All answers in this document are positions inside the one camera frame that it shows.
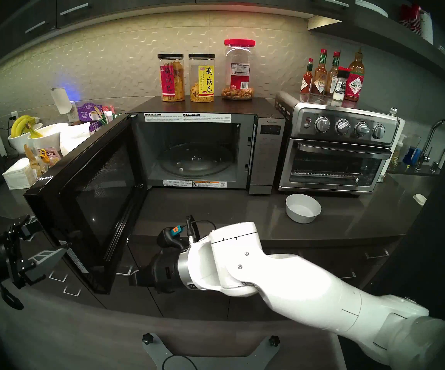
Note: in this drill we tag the dark wall shelf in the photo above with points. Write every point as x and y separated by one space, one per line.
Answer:
380 30

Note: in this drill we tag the white wall night light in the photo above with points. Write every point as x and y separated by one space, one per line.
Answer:
60 101

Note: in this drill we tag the large white bowl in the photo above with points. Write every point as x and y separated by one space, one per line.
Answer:
50 136

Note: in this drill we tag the silver towel holder knob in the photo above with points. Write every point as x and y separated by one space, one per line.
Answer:
393 111

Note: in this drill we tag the white paper cup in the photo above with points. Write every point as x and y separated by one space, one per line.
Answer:
420 199

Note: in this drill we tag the stainless steel toaster oven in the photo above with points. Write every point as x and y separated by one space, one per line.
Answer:
346 115

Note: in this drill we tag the white can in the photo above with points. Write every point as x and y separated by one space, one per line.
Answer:
427 26

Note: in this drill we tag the black glass microwave door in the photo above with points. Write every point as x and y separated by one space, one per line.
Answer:
91 203

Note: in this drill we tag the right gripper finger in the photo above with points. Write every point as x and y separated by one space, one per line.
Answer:
139 278

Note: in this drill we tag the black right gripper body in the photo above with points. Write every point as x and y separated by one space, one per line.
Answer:
164 273

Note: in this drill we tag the bunch of drink sachets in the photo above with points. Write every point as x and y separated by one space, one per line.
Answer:
108 113

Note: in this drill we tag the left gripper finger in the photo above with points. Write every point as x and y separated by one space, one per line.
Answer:
27 226
39 263

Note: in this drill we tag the black base knob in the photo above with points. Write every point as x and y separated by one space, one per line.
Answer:
274 341
147 338

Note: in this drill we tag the cartoon print snack bag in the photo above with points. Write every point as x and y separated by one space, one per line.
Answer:
39 157

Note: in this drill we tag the crumpled white paper napkin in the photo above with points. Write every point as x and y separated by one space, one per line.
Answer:
72 136

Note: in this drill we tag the white plate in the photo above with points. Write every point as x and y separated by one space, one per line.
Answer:
371 7

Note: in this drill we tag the clear soap bottle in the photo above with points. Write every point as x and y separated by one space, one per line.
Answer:
398 153

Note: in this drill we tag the black lid spice shaker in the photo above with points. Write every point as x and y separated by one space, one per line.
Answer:
341 86

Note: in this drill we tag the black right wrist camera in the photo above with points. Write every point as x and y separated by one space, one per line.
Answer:
168 236

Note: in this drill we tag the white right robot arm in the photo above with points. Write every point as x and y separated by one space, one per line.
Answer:
284 280

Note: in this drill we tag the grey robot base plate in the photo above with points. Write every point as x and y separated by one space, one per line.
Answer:
157 355

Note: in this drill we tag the chrome sink faucet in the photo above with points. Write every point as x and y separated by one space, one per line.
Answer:
434 132

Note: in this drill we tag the clear jar red lid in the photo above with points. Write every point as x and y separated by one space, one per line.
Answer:
239 70

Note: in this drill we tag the snack jar yellow label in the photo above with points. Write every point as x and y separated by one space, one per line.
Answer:
202 80

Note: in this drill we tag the white napkin stack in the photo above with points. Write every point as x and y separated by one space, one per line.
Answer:
16 174

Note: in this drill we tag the bunch of yellow bananas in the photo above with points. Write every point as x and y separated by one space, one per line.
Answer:
20 124

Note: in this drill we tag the stack of red cups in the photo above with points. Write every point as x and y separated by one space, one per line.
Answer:
410 18

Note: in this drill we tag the small red hot sauce bottle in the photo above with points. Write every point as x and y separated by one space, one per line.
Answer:
307 80

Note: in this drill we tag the glass microwave turntable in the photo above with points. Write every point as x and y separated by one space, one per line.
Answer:
197 159

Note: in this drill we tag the small white bowl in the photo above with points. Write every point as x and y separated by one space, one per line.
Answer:
303 209

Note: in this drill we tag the brown hot sauce bottle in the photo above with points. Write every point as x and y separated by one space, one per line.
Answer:
319 80

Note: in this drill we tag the snack jar pink label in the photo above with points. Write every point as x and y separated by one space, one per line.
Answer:
171 80

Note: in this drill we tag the large Tabasco sauce bottle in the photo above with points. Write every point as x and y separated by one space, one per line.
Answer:
355 80

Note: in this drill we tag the green hot sauce bottle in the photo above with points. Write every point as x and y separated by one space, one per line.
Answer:
333 74

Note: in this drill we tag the white wall outlet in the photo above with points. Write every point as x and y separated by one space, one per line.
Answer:
74 113
14 115

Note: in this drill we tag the white fruit bowl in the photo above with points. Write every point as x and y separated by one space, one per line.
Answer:
16 143

